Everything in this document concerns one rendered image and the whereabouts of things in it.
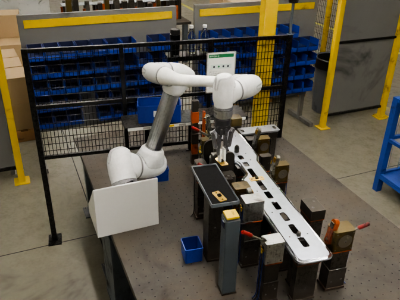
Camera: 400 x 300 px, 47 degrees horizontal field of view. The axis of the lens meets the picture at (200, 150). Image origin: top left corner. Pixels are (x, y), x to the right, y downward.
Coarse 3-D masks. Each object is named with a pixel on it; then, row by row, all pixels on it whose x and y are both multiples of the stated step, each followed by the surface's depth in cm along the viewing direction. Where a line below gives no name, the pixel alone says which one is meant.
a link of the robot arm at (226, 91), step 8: (216, 80) 209; (224, 80) 207; (232, 80) 209; (216, 88) 210; (224, 88) 208; (232, 88) 210; (240, 88) 214; (216, 96) 211; (224, 96) 209; (232, 96) 211; (240, 96) 216; (216, 104) 213; (224, 104) 212; (232, 104) 215
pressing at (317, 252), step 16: (240, 144) 301; (240, 160) 282; (256, 160) 282; (256, 192) 250; (272, 192) 251; (272, 208) 237; (288, 208) 237; (272, 224) 225; (288, 224) 225; (304, 224) 226; (288, 240) 214; (320, 240) 215; (304, 256) 205; (320, 256) 205
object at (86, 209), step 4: (84, 168) 377; (84, 172) 381; (88, 180) 380; (88, 184) 382; (88, 188) 384; (88, 192) 385; (88, 196) 387; (88, 200) 389; (88, 204) 393; (84, 208) 402; (88, 208) 399; (84, 212) 398; (88, 212) 397; (88, 216) 392; (104, 264) 339; (104, 268) 336; (104, 272) 333
